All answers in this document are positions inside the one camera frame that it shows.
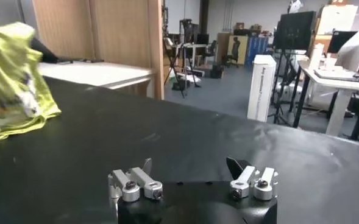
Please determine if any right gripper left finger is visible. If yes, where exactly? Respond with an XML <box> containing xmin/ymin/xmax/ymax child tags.
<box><xmin>107</xmin><ymin>157</ymin><xmax>164</xmax><ymax>203</ymax></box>

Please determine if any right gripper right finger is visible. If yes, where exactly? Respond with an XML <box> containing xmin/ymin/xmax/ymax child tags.
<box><xmin>226</xmin><ymin>156</ymin><xmax>279</xmax><ymax>202</ymax></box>

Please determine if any yellow-green printed T-shirt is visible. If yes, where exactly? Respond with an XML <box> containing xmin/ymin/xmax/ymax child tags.
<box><xmin>0</xmin><ymin>21</ymin><xmax>62</xmax><ymax>144</ymax></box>

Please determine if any black table cover sheet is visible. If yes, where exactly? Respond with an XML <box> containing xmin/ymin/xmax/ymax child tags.
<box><xmin>0</xmin><ymin>75</ymin><xmax>359</xmax><ymax>224</ymax></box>

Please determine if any tall white cardboard box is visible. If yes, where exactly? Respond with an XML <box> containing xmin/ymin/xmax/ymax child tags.
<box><xmin>246</xmin><ymin>54</ymin><xmax>277</xmax><ymax>123</ymax></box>

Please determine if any black monitor tripod stand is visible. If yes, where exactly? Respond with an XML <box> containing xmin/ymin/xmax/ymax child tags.
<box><xmin>267</xmin><ymin>50</ymin><xmax>302</xmax><ymax>126</ymax></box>

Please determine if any white rectangular table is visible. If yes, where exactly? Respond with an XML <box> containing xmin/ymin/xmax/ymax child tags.
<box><xmin>38</xmin><ymin>60</ymin><xmax>154</xmax><ymax>98</ymax></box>

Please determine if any black trash bin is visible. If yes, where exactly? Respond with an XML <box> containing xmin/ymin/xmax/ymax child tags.
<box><xmin>209</xmin><ymin>62</ymin><xmax>226</xmax><ymax>80</ymax></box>

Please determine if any white standing desk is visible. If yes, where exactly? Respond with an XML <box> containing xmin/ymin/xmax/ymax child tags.
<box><xmin>292</xmin><ymin>59</ymin><xmax>359</xmax><ymax>138</ymax></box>

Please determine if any black tripod with rig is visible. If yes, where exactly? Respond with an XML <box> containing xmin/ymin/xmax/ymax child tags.
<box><xmin>163</xmin><ymin>19</ymin><xmax>203</xmax><ymax>99</ymax></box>

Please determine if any yellow poster board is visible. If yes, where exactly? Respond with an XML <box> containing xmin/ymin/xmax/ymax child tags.
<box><xmin>227</xmin><ymin>35</ymin><xmax>249</xmax><ymax>66</ymax></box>

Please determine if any blue cabinet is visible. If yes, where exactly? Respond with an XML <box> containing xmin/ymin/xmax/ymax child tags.
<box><xmin>246</xmin><ymin>36</ymin><xmax>270</xmax><ymax>65</ymax></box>

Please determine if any grey closed laptop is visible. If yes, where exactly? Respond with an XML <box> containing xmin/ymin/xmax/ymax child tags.
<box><xmin>313</xmin><ymin>68</ymin><xmax>359</xmax><ymax>84</ymax></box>

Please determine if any white bottle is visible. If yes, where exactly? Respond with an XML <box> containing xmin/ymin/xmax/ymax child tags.
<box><xmin>308</xmin><ymin>42</ymin><xmax>325</xmax><ymax>71</ymax></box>

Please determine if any white paper cup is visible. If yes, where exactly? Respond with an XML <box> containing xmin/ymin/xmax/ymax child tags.
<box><xmin>324</xmin><ymin>56</ymin><xmax>338</xmax><ymax>72</ymax></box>

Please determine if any wooden partition screen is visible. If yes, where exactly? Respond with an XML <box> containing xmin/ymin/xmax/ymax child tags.
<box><xmin>31</xmin><ymin>0</ymin><xmax>165</xmax><ymax>100</ymax></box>

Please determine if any black monitor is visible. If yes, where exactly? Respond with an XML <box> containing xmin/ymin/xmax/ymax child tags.
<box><xmin>275</xmin><ymin>10</ymin><xmax>318</xmax><ymax>51</ymax></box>

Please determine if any white curved panel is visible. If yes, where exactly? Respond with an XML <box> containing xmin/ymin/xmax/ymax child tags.
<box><xmin>334</xmin><ymin>21</ymin><xmax>359</xmax><ymax>72</ymax></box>

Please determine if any black cable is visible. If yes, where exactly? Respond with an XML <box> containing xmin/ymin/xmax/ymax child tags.
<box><xmin>57</xmin><ymin>58</ymin><xmax>105</xmax><ymax>65</ymax></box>

